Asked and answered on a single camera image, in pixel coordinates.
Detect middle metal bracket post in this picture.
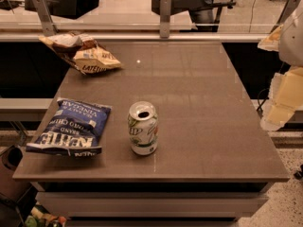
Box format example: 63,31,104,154
159,0,171,39

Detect right metal bracket post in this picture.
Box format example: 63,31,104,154
272,0,301,30

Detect black cable at right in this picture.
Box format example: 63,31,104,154
256,88,271,113

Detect dark bin at left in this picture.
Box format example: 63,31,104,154
0,146,36,207

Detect metal bracket post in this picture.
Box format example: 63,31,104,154
272,0,301,30
159,0,171,39
31,0,57,36

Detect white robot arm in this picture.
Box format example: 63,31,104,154
258,8,303,131

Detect left metal bracket post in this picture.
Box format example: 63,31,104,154
31,0,57,36

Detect blue Kettle chip bag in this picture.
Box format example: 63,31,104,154
26,97,112,157

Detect brown chip bag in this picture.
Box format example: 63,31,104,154
39,32,121,75

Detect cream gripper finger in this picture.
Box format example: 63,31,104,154
258,26,283,52
260,66,303,131

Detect colourful items under table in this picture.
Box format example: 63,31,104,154
25,205,67,227

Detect white green soda can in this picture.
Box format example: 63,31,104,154
128,101,158,155

